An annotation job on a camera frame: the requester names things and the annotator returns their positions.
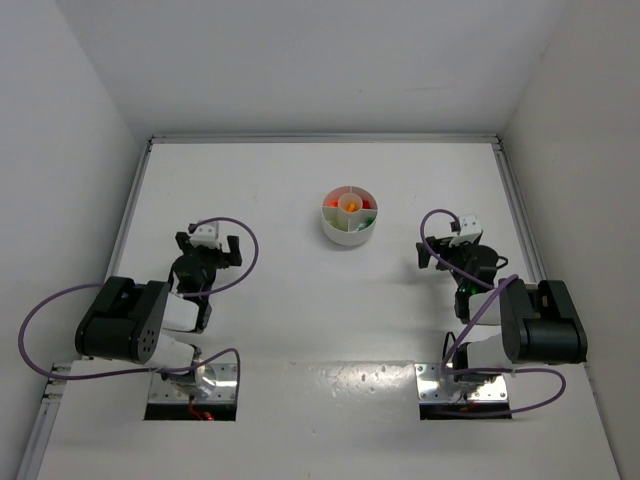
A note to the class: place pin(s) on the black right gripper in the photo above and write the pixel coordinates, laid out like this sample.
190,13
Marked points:
446,250

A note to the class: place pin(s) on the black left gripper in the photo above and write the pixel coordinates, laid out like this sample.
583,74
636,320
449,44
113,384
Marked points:
208,250

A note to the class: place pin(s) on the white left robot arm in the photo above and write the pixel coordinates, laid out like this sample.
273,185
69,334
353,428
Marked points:
133,322

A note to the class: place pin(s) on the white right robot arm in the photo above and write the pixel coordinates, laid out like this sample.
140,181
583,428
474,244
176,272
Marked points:
479,348

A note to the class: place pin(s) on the green legos in container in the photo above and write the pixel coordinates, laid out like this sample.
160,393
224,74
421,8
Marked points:
366,222

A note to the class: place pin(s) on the orange legos in container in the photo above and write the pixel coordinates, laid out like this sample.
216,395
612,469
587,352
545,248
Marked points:
330,202

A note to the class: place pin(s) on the white divided round container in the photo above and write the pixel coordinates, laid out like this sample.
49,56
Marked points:
339,225

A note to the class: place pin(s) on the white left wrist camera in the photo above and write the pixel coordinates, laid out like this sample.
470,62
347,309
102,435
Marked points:
206,235

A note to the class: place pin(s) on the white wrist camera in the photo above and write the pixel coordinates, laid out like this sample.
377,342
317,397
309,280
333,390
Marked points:
206,235
466,229

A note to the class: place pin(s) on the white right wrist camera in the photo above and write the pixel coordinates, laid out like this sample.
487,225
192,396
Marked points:
466,229

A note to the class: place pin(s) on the aluminium frame rail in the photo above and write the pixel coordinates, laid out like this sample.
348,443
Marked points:
520,200

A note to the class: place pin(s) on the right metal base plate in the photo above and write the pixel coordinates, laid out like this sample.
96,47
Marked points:
434,387

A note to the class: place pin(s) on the metal base plate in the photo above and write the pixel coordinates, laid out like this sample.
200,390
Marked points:
214,384
434,387

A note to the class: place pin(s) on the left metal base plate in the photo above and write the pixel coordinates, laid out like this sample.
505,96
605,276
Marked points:
214,384

